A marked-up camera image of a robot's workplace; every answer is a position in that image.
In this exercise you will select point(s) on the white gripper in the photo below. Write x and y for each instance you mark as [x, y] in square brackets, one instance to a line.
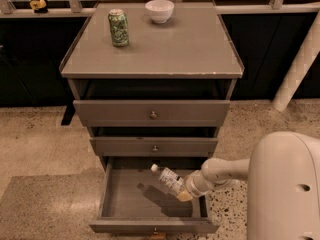
[192, 185]

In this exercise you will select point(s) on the blue plastic bottle white cap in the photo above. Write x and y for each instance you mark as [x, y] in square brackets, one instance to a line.
[169, 178]

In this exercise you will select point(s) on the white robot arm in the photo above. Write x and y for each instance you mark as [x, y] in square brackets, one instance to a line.
[283, 177]

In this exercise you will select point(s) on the grey open bottom drawer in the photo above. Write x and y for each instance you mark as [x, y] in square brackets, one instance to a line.
[135, 202]

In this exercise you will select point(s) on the grey middle drawer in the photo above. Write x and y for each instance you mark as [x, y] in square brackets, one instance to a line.
[153, 146]

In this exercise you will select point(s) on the grey wooden drawer cabinet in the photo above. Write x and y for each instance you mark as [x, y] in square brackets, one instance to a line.
[190, 57]

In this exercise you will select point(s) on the grey top drawer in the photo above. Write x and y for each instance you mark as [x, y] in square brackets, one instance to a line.
[152, 113]

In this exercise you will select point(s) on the green soda can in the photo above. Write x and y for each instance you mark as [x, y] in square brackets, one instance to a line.
[118, 26]

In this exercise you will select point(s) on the white ceramic bowl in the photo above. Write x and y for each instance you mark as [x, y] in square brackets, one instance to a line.
[160, 10]

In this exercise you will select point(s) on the white diagonal pipe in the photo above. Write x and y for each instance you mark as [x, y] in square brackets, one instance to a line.
[300, 66]

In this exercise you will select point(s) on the yellow and black small object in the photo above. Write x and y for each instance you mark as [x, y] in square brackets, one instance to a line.
[38, 6]

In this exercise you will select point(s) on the white window ledge rail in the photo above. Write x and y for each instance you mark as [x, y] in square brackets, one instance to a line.
[221, 10]

